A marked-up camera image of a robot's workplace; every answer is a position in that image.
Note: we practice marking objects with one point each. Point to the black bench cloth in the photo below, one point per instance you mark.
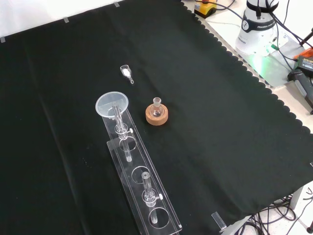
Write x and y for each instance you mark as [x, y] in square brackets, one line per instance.
[207, 122]

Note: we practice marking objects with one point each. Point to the yellow stop button box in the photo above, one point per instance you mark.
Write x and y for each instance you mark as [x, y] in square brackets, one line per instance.
[204, 8]

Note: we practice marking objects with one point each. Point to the small round-bottom glass flask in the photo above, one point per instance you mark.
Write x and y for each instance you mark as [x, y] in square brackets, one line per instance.
[156, 110]

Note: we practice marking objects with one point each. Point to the black and orange power adapter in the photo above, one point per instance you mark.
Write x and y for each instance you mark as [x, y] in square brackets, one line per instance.
[305, 61]

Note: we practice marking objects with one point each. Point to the clear plastic funnel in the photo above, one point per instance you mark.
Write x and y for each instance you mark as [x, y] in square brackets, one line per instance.
[107, 104]

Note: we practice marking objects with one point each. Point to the clear plastic cloth clip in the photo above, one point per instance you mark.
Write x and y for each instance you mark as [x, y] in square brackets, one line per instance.
[218, 221]

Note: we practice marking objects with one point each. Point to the clear glass weighing funnel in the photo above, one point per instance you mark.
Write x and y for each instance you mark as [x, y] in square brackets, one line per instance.
[125, 71]

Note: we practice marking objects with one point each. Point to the clear acrylic funnel stand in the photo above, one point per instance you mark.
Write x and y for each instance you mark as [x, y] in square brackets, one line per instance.
[144, 169]

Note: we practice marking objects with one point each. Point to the black box device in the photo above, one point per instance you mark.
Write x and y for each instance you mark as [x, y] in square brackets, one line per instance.
[302, 84]

